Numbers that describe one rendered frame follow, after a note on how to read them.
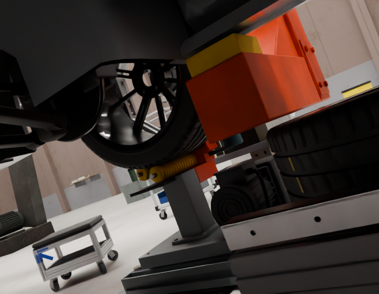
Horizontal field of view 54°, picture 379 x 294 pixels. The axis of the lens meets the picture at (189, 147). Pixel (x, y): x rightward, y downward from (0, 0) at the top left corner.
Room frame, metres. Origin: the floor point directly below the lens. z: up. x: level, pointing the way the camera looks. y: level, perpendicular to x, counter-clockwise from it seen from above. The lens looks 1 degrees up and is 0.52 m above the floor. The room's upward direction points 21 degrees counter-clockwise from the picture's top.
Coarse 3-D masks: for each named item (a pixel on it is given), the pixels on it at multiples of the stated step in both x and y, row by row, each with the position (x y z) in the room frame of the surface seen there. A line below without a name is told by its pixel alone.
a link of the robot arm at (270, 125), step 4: (284, 116) 2.21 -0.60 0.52; (288, 116) 2.22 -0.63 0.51; (292, 116) 2.23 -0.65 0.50; (276, 120) 2.24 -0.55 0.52; (280, 120) 2.23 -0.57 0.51; (284, 120) 2.23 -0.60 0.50; (288, 120) 2.24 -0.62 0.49; (268, 124) 2.28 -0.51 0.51; (272, 124) 2.27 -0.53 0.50; (276, 124) 2.26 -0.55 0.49; (268, 128) 2.30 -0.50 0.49
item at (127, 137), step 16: (144, 64) 1.42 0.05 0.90; (160, 64) 1.38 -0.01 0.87; (176, 64) 1.16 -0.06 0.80; (160, 80) 1.39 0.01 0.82; (176, 80) 1.39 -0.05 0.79; (112, 96) 1.58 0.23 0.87; (128, 96) 1.53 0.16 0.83; (144, 96) 1.45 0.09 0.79; (160, 96) 1.45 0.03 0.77; (176, 96) 1.18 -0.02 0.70; (112, 112) 1.54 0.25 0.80; (144, 112) 1.50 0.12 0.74; (160, 112) 1.46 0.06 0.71; (96, 128) 1.41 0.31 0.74; (112, 128) 1.47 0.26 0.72; (128, 128) 1.53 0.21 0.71; (112, 144) 1.37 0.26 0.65; (128, 144) 1.35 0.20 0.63; (144, 144) 1.29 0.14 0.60
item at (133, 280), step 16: (224, 256) 1.20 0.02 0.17; (144, 272) 1.39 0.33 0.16; (160, 272) 1.28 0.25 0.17; (176, 272) 1.24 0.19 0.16; (192, 272) 1.21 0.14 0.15; (208, 272) 1.17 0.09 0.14; (224, 272) 1.14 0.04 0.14; (128, 288) 1.38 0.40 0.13; (144, 288) 1.34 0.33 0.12; (160, 288) 1.30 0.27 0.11; (176, 288) 1.26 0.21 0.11; (192, 288) 1.22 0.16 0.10
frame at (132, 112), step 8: (120, 64) 1.61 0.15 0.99; (120, 72) 1.65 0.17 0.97; (120, 80) 1.65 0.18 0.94; (120, 88) 1.63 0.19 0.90; (120, 96) 1.63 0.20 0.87; (128, 104) 1.68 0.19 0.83; (128, 112) 1.63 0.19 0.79; (136, 112) 1.67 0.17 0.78; (144, 128) 1.60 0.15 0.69; (152, 128) 1.63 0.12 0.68; (160, 128) 1.63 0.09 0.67
